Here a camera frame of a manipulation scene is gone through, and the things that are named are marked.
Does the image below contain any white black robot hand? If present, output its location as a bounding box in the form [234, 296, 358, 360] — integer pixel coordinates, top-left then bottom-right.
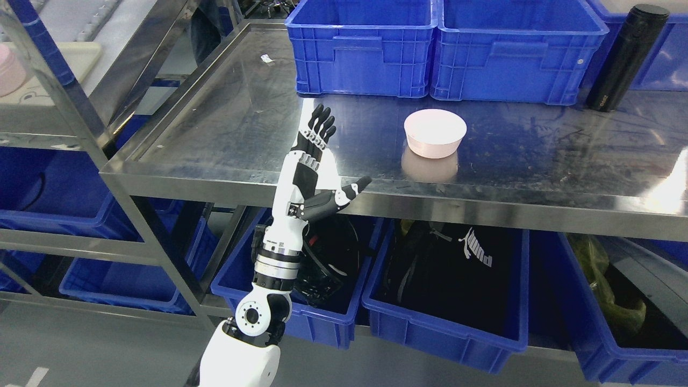
[261, 104, 372, 256]

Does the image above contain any pink ikea bowl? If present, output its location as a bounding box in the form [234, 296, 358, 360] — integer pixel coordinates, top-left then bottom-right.
[403, 109, 468, 159]

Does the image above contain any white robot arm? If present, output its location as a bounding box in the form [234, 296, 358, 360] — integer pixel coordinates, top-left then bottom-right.
[199, 222, 305, 386]

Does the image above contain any stainless steel table shelf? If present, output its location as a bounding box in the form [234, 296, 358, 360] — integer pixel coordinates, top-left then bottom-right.
[106, 20, 687, 241]

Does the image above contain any stack of pink bowls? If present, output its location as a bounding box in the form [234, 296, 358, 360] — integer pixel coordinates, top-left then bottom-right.
[1, 43, 27, 97]

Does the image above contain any black helmet with visor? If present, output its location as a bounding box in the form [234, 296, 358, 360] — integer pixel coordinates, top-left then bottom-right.
[295, 214, 362, 308]

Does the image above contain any blue bin holding helmet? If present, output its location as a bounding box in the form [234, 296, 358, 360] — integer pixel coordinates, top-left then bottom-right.
[210, 208, 386, 350]

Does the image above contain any blue plastic bin left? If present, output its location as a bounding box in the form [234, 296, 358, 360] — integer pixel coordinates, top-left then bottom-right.
[284, 1, 438, 98]

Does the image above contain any blue plastic bin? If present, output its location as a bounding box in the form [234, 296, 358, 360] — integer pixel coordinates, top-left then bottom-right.
[284, 1, 438, 98]
[429, 1, 608, 106]

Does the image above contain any black puma bag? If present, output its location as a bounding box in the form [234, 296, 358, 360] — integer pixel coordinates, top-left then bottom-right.
[376, 219, 521, 335]

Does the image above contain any stainless steel rack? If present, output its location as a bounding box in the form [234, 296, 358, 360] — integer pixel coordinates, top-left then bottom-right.
[2, 1, 246, 329]

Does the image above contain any blue bin holding bag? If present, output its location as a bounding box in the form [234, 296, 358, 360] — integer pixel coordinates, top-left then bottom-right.
[361, 219, 530, 373]

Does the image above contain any blue plastic bin right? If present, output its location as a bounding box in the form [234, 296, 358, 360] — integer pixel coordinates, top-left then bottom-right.
[429, 1, 608, 106]

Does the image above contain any yellow green bag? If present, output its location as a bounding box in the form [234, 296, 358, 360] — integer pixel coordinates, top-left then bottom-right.
[565, 233, 647, 341]

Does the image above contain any black thermos bottle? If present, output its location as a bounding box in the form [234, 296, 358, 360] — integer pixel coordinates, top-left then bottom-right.
[586, 3, 670, 112]

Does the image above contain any blue bin lower right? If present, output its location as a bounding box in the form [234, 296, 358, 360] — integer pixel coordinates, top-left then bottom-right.
[548, 233, 687, 386]

